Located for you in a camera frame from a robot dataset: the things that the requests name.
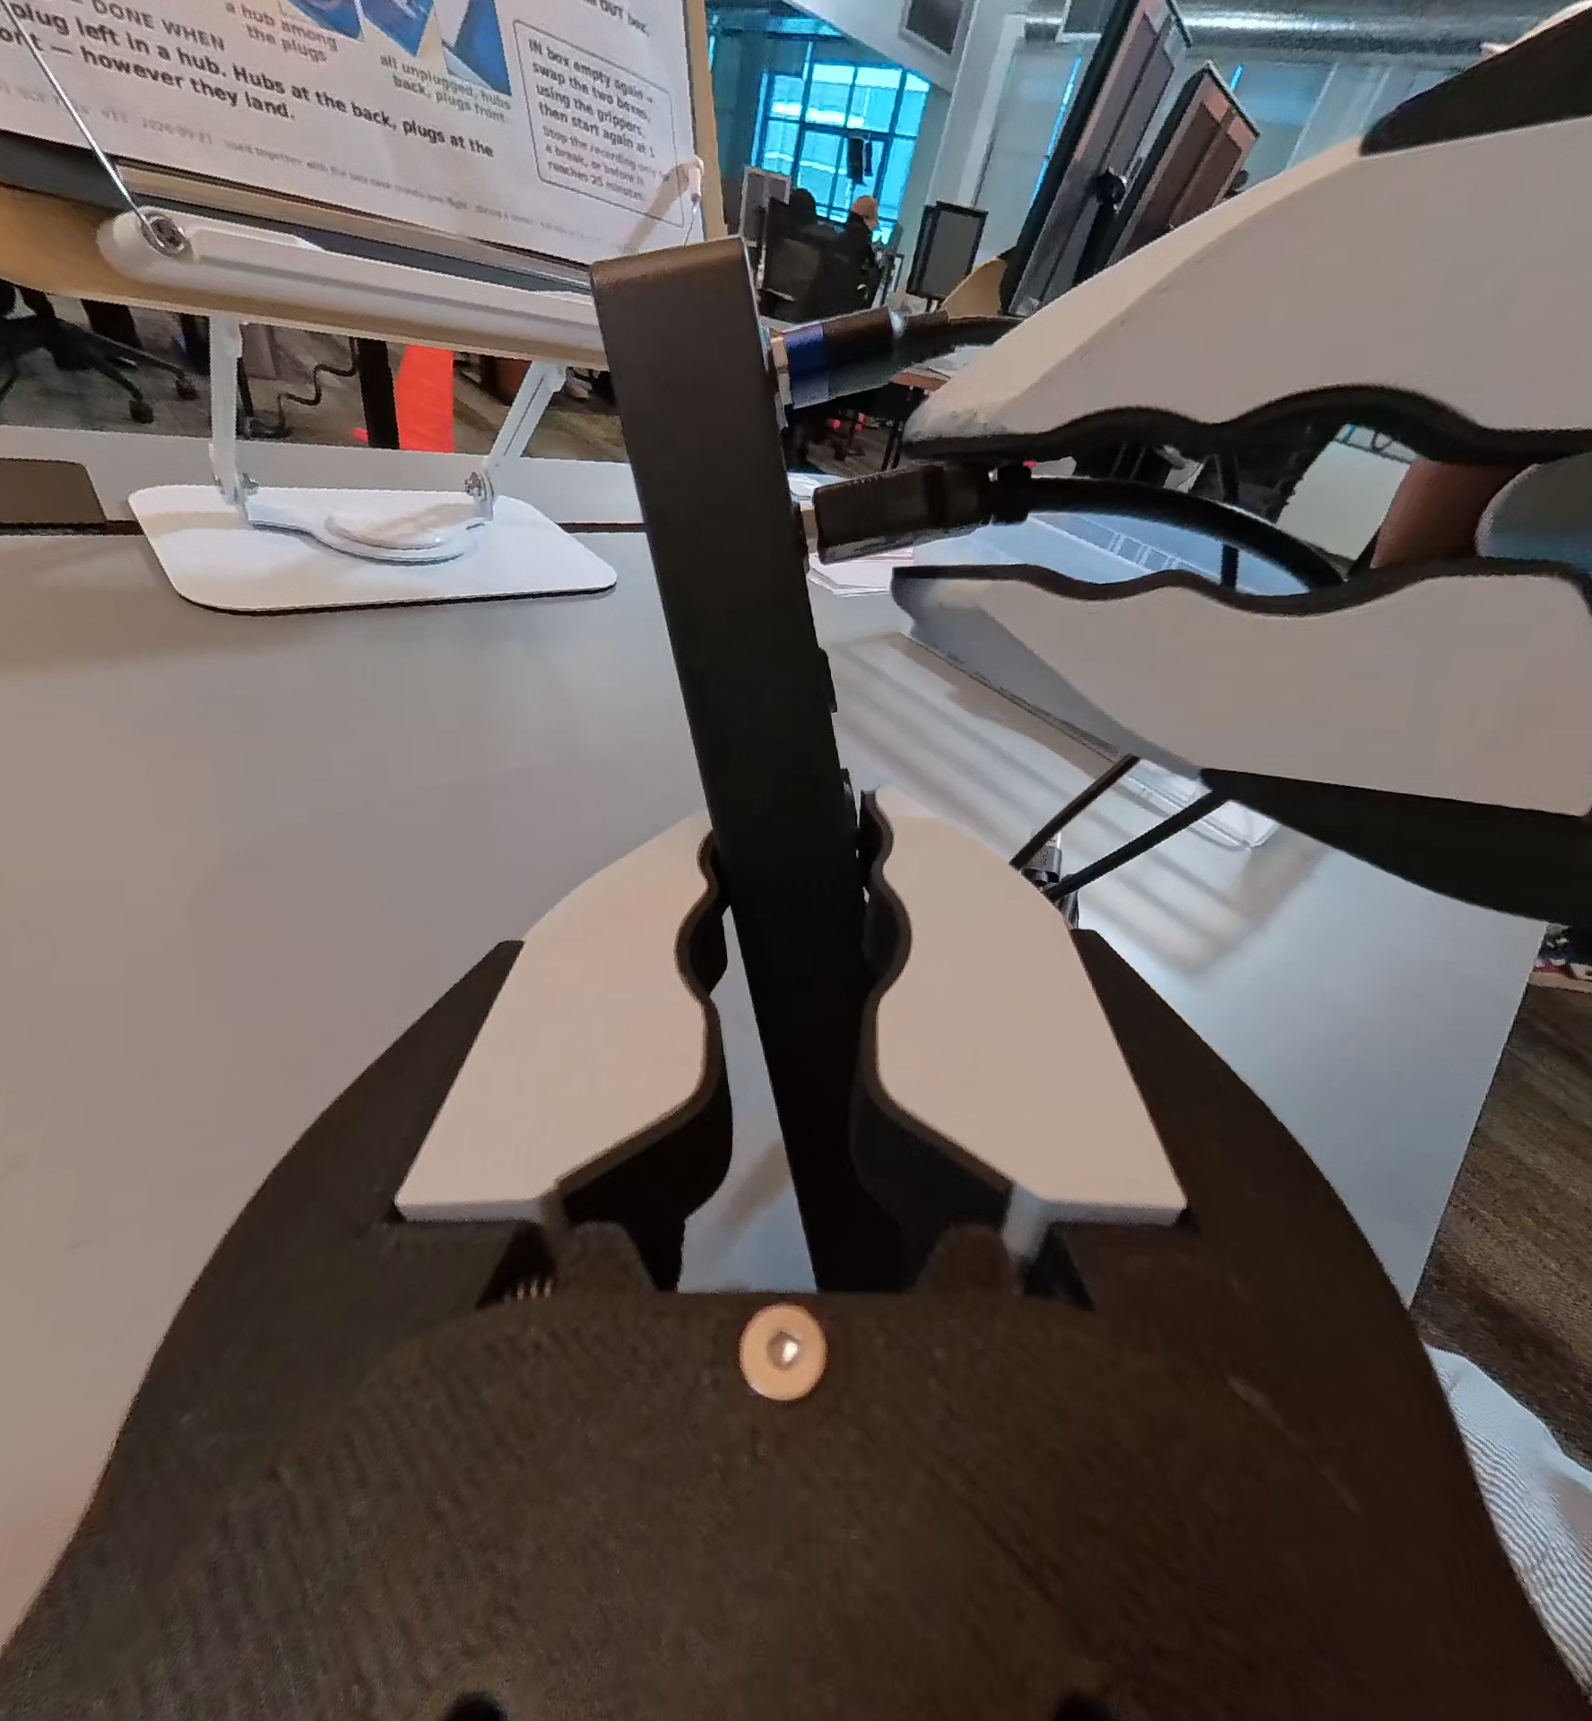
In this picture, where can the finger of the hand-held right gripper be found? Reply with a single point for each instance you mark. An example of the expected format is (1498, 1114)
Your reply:
(1347, 699)
(1347, 268)

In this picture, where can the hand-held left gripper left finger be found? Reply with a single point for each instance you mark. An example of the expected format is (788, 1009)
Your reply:
(568, 1075)

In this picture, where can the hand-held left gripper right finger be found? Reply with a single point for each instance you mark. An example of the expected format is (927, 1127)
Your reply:
(1012, 1062)

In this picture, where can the clear plastic bin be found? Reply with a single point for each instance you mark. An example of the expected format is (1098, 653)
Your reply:
(1145, 551)

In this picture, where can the black USB hub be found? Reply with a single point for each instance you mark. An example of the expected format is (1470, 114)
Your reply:
(729, 606)

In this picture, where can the grey desk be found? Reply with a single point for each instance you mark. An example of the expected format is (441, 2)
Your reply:
(272, 807)

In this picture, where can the black display panel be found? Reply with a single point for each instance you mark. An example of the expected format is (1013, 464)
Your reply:
(1201, 134)
(1105, 121)

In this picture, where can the black computer monitor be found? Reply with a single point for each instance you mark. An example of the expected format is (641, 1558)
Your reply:
(947, 248)

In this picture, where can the white document stand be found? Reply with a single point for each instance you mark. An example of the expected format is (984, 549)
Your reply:
(502, 571)

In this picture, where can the orange traffic cone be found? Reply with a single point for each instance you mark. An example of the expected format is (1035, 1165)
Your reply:
(423, 404)

